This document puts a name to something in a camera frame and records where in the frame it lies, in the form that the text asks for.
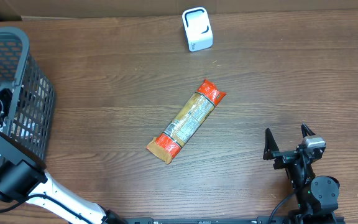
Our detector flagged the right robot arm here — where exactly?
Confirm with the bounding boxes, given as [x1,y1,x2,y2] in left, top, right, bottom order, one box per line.
[263,123,344,223]

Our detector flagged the grey plastic basket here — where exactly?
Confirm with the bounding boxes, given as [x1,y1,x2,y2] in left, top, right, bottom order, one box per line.
[0,27,55,161]

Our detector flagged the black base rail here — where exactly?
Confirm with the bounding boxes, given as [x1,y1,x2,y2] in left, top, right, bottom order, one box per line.
[122,216,345,224]

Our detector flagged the white barcode scanner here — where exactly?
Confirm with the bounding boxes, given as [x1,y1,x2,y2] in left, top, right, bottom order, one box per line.
[181,7,213,52]

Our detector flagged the orange spaghetti package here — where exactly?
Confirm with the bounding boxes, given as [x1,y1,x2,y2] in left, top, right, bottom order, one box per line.
[146,80,226,164]

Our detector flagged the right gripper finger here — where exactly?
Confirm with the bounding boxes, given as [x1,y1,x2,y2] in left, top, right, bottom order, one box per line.
[301,123,315,138]
[263,128,279,160]

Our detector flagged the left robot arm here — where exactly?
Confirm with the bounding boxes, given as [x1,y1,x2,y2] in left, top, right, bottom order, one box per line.
[0,88,125,223]

